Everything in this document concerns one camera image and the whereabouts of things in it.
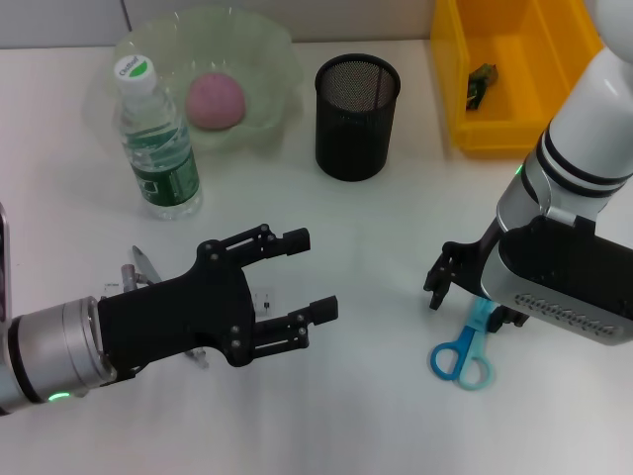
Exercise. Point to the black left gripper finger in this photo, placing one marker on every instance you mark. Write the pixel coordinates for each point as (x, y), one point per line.
(324, 309)
(294, 242)

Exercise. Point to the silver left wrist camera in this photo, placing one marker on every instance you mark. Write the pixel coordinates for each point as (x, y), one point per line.
(3, 262)

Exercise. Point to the green plastic wrapper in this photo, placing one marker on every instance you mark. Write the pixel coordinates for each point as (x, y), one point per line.
(482, 74)

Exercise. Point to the white and silver left arm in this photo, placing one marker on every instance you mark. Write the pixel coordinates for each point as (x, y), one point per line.
(49, 346)

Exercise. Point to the silver right arm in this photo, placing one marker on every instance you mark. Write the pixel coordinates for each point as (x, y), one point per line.
(583, 123)

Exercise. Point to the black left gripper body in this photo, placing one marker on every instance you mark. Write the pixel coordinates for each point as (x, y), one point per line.
(188, 316)

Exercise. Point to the black mesh pen holder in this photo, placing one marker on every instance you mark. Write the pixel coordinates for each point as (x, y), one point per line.
(353, 138)

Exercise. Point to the clear plastic ruler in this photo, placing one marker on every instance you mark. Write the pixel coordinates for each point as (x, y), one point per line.
(264, 302)

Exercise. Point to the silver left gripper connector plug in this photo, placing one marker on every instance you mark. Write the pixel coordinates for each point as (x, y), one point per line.
(128, 277)

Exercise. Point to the clear water bottle green label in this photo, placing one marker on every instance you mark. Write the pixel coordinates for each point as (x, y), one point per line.
(158, 163)

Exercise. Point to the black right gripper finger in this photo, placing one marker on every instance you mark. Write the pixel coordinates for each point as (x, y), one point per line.
(507, 315)
(447, 269)

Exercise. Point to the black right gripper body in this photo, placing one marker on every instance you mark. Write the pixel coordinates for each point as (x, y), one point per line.
(479, 262)

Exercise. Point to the blue scissors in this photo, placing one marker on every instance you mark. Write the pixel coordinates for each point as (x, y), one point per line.
(465, 346)

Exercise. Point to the yellow plastic bin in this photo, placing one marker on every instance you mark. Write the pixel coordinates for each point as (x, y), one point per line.
(519, 74)

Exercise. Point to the grey pen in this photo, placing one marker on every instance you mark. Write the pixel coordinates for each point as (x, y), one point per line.
(143, 262)

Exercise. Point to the pink peach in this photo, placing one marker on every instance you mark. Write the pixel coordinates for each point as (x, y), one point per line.
(215, 101)

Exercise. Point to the green translucent fruit bowl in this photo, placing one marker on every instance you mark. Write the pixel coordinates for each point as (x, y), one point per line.
(267, 59)

